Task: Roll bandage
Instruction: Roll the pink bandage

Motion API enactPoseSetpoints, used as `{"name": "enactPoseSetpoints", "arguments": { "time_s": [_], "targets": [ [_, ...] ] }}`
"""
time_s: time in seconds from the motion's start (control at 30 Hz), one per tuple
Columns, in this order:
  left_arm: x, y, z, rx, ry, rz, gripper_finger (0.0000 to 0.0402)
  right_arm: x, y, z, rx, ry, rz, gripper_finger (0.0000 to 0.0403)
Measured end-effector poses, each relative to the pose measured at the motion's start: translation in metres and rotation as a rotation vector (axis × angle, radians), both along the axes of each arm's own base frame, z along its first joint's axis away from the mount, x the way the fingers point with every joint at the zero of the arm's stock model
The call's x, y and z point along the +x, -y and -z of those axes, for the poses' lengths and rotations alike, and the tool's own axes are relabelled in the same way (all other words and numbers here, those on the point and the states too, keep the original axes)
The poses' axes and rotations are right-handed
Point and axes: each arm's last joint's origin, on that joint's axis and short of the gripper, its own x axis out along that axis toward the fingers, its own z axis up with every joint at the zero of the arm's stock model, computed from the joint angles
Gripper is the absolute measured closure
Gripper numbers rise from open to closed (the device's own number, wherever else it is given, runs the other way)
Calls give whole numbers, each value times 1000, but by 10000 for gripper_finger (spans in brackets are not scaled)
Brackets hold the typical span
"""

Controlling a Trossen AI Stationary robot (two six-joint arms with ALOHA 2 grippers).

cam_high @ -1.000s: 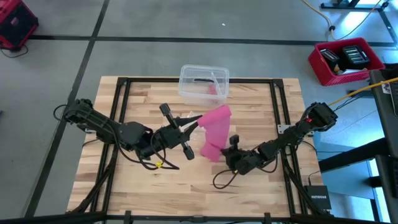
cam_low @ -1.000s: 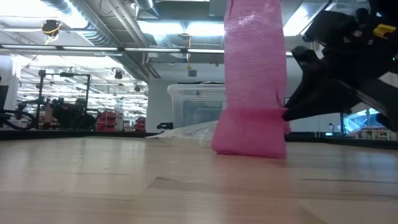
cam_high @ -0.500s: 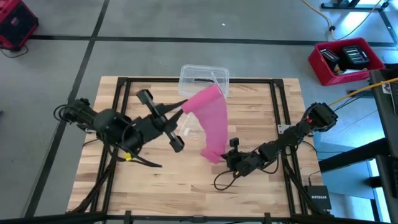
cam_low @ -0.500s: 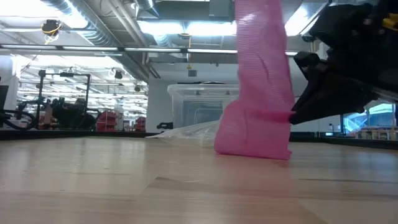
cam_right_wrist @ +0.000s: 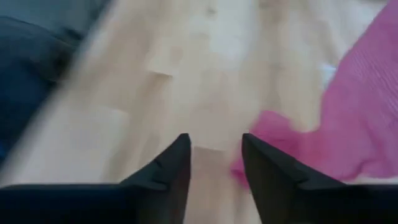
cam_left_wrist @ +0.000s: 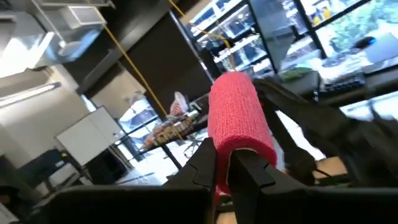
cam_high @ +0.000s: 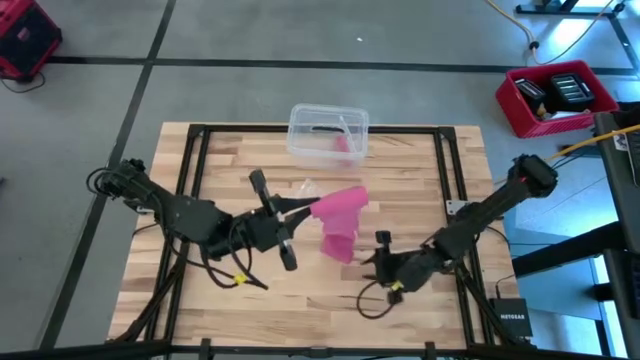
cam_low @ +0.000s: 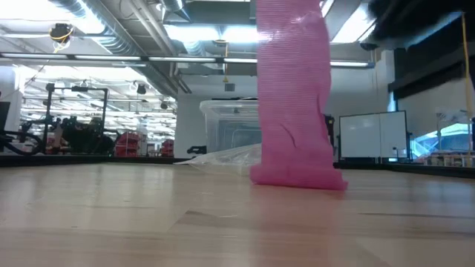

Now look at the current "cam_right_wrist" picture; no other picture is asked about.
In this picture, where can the person's leg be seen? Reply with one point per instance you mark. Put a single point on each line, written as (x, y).
(25, 62)

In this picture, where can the pink elastic bandage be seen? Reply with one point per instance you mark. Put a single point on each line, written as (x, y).
(357, 109)

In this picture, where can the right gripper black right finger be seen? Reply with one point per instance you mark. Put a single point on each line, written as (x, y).
(295, 205)

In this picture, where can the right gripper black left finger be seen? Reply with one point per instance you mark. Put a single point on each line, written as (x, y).
(124, 205)

